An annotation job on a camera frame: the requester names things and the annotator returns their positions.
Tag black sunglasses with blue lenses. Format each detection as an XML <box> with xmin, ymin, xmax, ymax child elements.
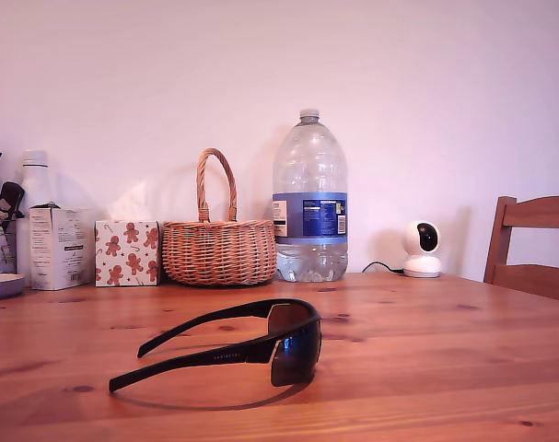
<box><xmin>108</xmin><ymin>297</ymin><xmax>323</xmax><ymax>394</ymax></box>

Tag large clear water bottle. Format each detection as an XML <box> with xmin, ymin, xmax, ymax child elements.
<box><xmin>272</xmin><ymin>108</ymin><xmax>349</xmax><ymax>284</ymax></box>

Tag white tissue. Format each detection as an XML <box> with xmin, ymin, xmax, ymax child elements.
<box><xmin>107</xmin><ymin>181</ymin><xmax>151</xmax><ymax>222</ymax></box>

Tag gingerbread print tissue box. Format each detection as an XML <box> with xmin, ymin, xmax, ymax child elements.
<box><xmin>94</xmin><ymin>219</ymin><xmax>162</xmax><ymax>288</ymax></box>

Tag white printed carton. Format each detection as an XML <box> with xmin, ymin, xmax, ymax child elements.
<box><xmin>29</xmin><ymin>204</ymin><xmax>94</xmax><ymax>292</ymax></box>

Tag white insulated bottle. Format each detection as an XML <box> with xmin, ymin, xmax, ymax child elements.
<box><xmin>15</xmin><ymin>148</ymin><xmax>54</xmax><ymax>288</ymax></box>

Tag wooden chair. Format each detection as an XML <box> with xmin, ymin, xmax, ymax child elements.
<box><xmin>483</xmin><ymin>193</ymin><xmax>559</xmax><ymax>304</ymax></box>

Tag black clip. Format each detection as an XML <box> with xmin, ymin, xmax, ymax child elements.
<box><xmin>0</xmin><ymin>180</ymin><xmax>26</xmax><ymax>231</ymax></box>

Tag grey round plate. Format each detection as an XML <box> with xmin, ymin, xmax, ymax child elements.
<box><xmin>0</xmin><ymin>272</ymin><xmax>26</xmax><ymax>301</ymax></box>

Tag wicker basket with handle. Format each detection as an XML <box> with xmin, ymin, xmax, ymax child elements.
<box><xmin>161</xmin><ymin>147</ymin><xmax>279</xmax><ymax>287</ymax></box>

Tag black camera power cable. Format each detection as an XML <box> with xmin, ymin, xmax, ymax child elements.
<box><xmin>361</xmin><ymin>261</ymin><xmax>407</xmax><ymax>276</ymax></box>

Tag small white round camera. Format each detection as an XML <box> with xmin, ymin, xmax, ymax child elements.
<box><xmin>402</xmin><ymin>219</ymin><xmax>443</xmax><ymax>279</ymax></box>

